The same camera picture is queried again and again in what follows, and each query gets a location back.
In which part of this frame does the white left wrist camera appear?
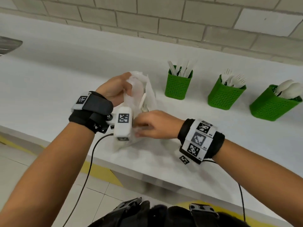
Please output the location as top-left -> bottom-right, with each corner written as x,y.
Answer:
113,106 -> 133,142

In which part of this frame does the person's left forearm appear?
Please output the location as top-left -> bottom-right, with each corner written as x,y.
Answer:
0,121 -> 96,227

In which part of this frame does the bunch of white plastic forks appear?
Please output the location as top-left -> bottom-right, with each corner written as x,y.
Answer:
220,68 -> 248,89

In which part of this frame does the black right camera cable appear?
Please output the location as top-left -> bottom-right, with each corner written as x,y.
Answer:
203,159 -> 247,223

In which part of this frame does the black left camera cable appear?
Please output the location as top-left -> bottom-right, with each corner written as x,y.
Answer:
62,133 -> 115,227

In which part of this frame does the black wrist band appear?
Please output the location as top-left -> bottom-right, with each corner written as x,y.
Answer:
68,91 -> 114,134
177,118 -> 225,165

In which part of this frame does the black left wrist band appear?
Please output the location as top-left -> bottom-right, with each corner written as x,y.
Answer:
68,91 -> 114,134

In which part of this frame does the black right wrist band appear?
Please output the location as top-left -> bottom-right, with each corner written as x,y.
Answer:
177,118 -> 225,165

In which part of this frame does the black camera cable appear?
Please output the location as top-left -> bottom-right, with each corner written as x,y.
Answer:
62,133 -> 115,227
203,159 -> 247,223

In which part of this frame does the bunch of white plastic spoons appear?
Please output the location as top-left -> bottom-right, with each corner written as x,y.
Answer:
273,79 -> 303,100

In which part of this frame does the grey metal tray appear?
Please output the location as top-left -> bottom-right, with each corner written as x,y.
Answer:
0,36 -> 23,55

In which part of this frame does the bunch of white plastic knives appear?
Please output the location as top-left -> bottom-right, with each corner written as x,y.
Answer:
167,59 -> 198,78

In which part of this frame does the person's black clothing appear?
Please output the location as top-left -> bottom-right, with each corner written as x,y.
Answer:
87,197 -> 251,227

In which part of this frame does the person's right hand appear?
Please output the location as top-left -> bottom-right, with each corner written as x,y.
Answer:
132,110 -> 186,140

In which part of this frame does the clear plastic bag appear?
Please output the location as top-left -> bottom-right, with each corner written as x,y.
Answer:
112,71 -> 158,154

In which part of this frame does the person's right forearm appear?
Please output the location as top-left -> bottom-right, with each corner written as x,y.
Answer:
212,139 -> 303,227

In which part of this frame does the black harness buckle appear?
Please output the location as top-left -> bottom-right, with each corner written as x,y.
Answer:
189,203 -> 219,220
113,197 -> 142,217

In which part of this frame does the person's left hand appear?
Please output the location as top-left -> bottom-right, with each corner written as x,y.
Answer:
95,72 -> 133,108

